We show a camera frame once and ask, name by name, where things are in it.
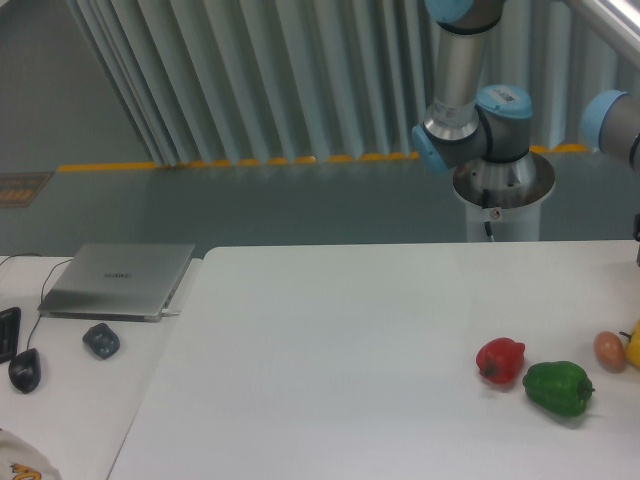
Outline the white printed cloth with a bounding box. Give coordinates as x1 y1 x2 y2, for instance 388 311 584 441
1 430 62 480

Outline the black computer mouse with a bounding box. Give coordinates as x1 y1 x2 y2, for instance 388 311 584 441
8 348 41 394

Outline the grey corrugated panel wall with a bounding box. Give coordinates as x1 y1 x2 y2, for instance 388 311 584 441
69 1 639 167

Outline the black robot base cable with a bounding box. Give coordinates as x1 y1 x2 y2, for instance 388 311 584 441
481 188 497 243

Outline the silver closed laptop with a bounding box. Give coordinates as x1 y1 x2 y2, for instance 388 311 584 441
38 243 195 322

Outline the brown egg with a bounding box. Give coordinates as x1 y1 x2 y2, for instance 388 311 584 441
593 331 625 373

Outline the yellow bell pepper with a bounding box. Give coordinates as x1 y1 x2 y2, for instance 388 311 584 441
619 321 640 369

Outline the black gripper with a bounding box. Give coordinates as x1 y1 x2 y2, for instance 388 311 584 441
632 213 640 267

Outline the black keyboard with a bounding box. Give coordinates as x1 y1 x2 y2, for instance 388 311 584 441
0 307 21 364

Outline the green bell pepper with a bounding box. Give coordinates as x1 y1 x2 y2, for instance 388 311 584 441
522 361 595 418

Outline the dark grey earbuds case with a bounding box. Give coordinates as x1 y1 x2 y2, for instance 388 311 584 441
82 323 121 360

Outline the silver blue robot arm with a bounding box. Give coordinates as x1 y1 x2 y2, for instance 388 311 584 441
411 1 639 242

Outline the red bell pepper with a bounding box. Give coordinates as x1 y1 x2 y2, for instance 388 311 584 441
476 337 525 385

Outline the black mouse cable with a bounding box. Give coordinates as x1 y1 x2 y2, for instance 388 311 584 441
0 252 76 352

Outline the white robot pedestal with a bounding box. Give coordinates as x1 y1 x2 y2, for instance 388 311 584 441
453 153 555 242

